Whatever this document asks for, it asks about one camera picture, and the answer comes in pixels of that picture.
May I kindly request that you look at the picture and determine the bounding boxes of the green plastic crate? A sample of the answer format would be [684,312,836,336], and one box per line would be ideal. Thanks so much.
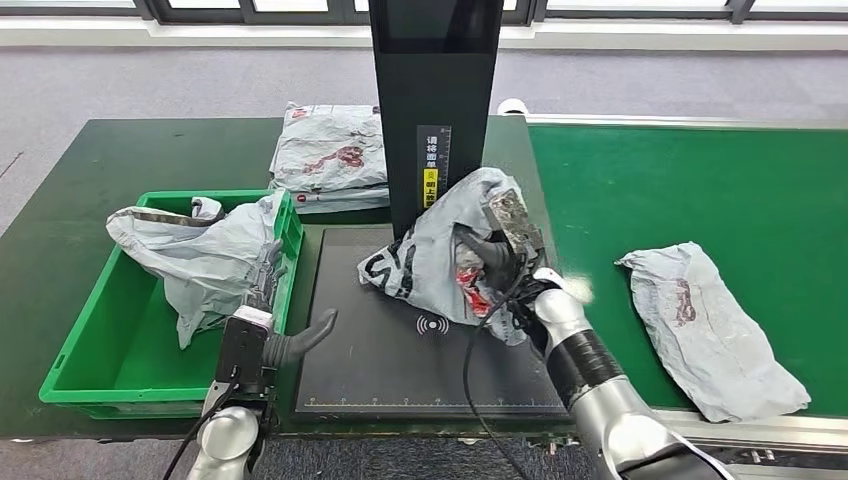
[38,188,305,420]

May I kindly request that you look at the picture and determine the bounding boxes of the black right camera bracket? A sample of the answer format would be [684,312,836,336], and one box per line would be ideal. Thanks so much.
[510,248,554,319]

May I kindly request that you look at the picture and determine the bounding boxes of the grey parcel with red print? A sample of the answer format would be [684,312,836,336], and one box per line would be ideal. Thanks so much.
[269,101,389,195]

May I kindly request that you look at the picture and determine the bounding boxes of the aluminium conveyor frame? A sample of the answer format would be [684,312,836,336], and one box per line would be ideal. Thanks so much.
[521,113,848,480]

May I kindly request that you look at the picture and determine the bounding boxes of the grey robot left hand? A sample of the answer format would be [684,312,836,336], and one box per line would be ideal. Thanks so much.
[245,238,340,370]

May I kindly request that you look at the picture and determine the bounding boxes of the white window sill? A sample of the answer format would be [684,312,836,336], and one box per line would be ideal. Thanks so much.
[0,16,848,53]

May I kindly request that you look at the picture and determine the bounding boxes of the parcel small dark print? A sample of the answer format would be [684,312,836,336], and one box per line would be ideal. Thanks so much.
[614,241,813,424]

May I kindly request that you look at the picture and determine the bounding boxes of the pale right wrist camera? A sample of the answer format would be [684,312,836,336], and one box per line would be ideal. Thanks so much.
[483,188,547,256]

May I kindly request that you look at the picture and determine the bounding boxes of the black inbound scanner machine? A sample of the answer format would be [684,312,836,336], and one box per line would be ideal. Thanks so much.
[291,0,572,423]

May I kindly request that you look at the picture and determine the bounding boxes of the black machine display screen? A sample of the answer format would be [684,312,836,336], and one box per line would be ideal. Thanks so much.
[376,0,499,56]

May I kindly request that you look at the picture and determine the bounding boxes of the grey poly parcel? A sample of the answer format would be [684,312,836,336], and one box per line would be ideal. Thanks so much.
[105,190,287,351]

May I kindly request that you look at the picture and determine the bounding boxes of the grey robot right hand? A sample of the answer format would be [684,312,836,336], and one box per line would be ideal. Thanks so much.
[455,227,539,301]

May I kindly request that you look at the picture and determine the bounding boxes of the green conveyor belt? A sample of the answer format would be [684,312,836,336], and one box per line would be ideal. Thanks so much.
[527,124,848,419]

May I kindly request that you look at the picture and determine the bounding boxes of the dark green table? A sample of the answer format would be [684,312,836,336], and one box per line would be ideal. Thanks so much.
[0,117,578,442]

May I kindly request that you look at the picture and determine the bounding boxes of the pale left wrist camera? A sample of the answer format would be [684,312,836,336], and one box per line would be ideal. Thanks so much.
[231,305,275,333]

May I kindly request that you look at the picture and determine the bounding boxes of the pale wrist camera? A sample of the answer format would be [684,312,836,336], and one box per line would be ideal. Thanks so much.
[231,305,275,333]
[483,188,547,256]

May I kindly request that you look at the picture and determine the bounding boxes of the parcel large red print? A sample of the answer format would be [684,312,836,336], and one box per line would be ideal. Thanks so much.
[357,166,551,347]

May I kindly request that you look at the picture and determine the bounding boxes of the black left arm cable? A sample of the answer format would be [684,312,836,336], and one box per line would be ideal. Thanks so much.
[162,380,241,480]

